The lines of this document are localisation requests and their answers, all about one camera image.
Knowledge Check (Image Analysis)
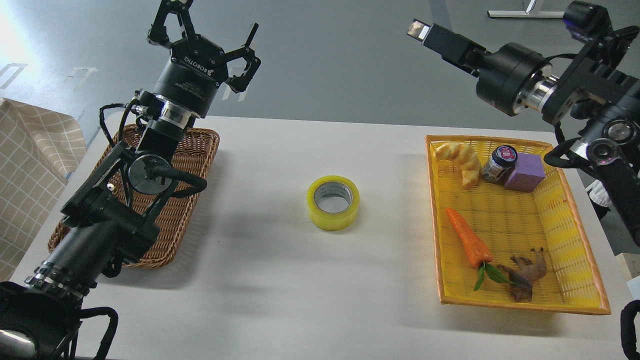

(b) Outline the white metal stand base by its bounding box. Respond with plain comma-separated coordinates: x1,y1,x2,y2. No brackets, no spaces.
486,0,565,19

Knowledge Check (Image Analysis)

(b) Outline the yellow tape roll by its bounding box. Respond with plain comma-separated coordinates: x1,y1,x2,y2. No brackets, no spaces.
305,175,361,231

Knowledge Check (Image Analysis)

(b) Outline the small dark jar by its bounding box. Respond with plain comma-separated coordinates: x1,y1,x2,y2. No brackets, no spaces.
480,145,518,184

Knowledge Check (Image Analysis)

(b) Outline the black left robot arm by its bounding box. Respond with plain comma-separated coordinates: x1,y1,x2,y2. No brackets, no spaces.
1,0,261,360

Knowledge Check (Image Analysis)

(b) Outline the toy croissant bread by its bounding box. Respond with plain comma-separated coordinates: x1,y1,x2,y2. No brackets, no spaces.
433,142,482,189

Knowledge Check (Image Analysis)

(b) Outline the purple foam block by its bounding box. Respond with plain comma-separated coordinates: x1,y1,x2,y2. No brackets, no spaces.
503,153,546,193

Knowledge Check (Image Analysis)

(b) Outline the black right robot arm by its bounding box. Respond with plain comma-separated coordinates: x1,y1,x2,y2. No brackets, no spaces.
407,1,639,243

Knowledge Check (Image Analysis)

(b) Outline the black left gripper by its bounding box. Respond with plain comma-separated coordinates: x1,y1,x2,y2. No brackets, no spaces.
147,0,262,118

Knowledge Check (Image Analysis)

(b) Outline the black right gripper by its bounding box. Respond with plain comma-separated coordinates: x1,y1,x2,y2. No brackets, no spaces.
406,19,552,117

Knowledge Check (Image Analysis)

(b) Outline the orange toy carrot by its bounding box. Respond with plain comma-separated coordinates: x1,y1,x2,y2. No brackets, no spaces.
445,207,514,291

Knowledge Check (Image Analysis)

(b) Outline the yellow plastic basket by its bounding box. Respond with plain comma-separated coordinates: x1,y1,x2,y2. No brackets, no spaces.
425,135,611,315

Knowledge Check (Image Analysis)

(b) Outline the brown toy animal figure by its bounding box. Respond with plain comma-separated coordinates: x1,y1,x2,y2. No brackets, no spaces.
498,247,547,303

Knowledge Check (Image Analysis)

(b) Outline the beige checkered cloth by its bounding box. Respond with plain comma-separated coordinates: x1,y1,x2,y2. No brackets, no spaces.
0,98,87,281

